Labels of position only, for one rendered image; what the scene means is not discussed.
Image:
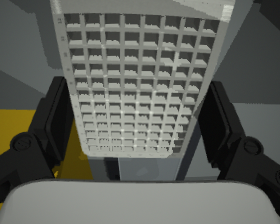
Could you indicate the yellow open-top bin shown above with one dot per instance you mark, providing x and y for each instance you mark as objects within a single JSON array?
[{"x": 75, "y": 164}]

